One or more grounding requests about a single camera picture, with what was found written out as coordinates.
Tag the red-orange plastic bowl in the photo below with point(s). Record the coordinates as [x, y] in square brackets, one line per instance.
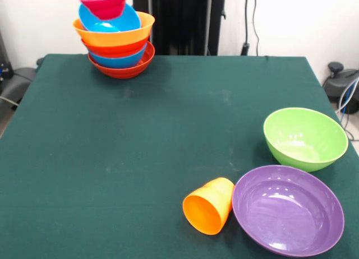
[112, 50]
[123, 73]

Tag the blue plastic bowl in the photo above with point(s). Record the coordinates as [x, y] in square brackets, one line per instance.
[127, 20]
[117, 62]

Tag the large orange plastic bowl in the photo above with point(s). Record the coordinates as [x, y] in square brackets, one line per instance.
[117, 39]

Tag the pink plastic bowl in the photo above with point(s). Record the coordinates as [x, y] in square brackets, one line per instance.
[103, 6]

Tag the dark green tablecloth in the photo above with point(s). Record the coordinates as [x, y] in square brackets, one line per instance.
[168, 116]

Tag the orange plastic cup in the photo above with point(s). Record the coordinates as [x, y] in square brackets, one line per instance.
[207, 211]

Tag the large green plastic bowl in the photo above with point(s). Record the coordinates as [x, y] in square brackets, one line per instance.
[305, 141]

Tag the purple plastic bowl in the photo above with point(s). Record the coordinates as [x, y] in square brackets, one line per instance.
[287, 211]

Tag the black wheeled base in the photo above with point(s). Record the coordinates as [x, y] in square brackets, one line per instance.
[336, 85]
[16, 82]

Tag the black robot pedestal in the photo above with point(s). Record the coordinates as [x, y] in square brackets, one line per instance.
[179, 18]

